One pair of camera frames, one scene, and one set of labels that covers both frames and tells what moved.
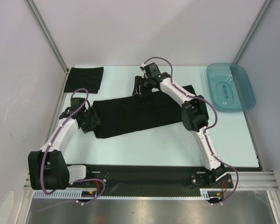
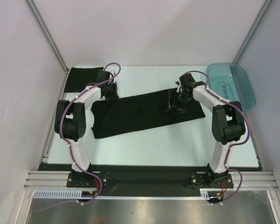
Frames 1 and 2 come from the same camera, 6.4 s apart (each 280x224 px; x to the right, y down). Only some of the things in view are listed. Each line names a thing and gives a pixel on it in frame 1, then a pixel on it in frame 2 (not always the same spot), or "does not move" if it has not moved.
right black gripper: x=139 y=84 → x=173 y=100
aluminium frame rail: x=261 y=180 does not move
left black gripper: x=94 y=121 → x=115 y=96
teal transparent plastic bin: x=229 y=87 does not move
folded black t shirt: x=89 y=78 does not move
